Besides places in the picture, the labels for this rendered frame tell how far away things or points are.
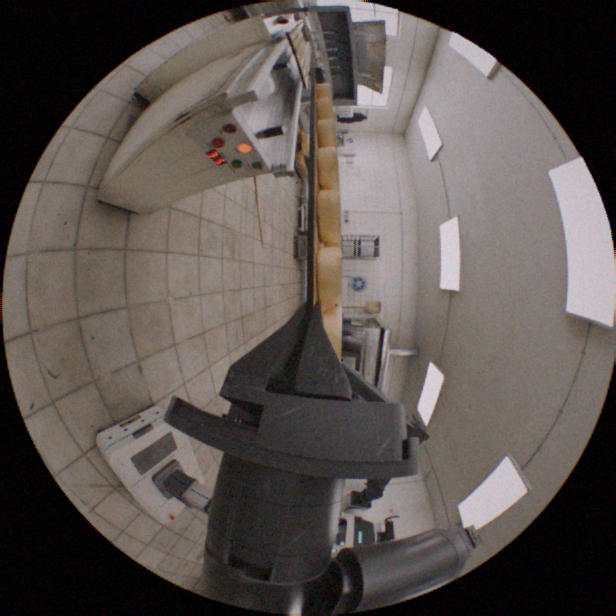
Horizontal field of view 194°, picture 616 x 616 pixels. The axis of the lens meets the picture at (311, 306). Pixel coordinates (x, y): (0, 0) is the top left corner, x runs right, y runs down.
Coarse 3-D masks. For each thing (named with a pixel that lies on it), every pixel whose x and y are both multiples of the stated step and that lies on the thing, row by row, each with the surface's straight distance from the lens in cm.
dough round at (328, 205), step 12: (324, 192) 17; (336, 192) 16; (324, 204) 16; (336, 204) 15; (324, 216) 15; (336, 216) 15; (324, 228) 16; (336, 228) 15; (324, 240) 17; (336, 240) 17
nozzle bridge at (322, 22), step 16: (272, 16) 123; (320, 16) 120; (336, 16) 120; (320, 32) 116; (352, 32) 113; (320, 48) 118; (352, 48) 115; (336, 64) 126; (352, 64) 119; (336, 80) 131; (352, 80) 129; (304, 96) 139; (336, 96) 132; (352, 96) 132
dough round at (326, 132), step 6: (324, 120) 24; (330, 120) 24; (318, 126) 23; (324, 126) 23; (330, 126) 23; (318, 132) 23; (324, 132) 23; (330, 132) 23; (318, 138) 23; (324, 138) 23; (330, 138) 23; (318, 144) 23; (324, 144) 23; (330, 144) 23; (336, 144) 23
